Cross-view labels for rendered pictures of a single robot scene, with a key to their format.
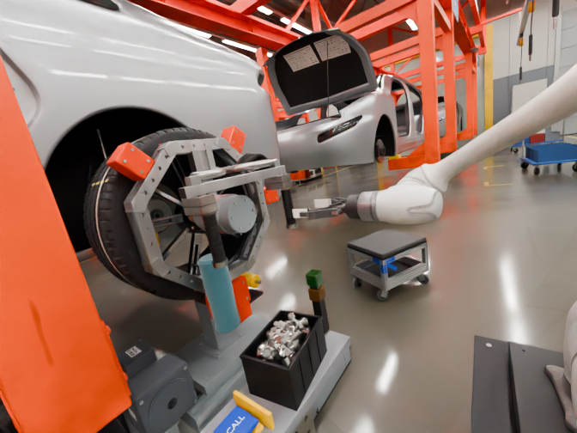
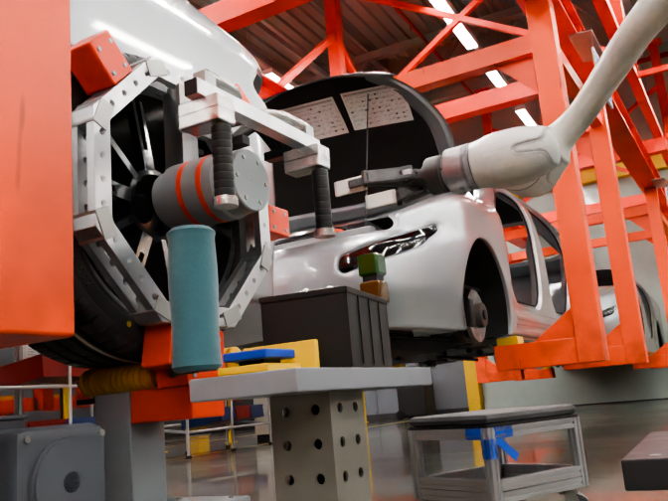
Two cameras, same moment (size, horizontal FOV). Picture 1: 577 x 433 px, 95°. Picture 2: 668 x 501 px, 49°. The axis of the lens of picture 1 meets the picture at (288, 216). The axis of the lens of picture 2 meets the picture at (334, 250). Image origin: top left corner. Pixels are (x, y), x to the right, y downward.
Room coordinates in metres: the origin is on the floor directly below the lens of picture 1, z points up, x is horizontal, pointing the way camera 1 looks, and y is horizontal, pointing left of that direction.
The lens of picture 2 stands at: (-0.53, 0.27, 0.40)
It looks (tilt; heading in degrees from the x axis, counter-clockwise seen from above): 12 degrees up; 349
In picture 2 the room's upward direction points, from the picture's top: 5 degrees counter-clockwise
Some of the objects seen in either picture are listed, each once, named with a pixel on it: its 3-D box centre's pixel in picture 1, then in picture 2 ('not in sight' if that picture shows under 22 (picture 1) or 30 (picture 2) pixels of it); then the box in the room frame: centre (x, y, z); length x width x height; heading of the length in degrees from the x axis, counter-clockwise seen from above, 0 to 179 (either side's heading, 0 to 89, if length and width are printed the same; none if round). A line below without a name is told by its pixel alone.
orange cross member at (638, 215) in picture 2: (418, 83); (556, 236); (9.31, -5.02, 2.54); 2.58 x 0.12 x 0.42; 50
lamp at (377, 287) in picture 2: (317, 292); (374, 292); (0.74, -0.05, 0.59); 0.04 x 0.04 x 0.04; 50
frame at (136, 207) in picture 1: (211, 214); (183, 198); (0.99, 0.28, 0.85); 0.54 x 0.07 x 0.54; 140
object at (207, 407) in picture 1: (221, 362); not in sight; (1.08, 0.43, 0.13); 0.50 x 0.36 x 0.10; 140
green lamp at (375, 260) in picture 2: (314, 277); (372, 265); (0.74, -0.05, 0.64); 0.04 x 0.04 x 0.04; 50
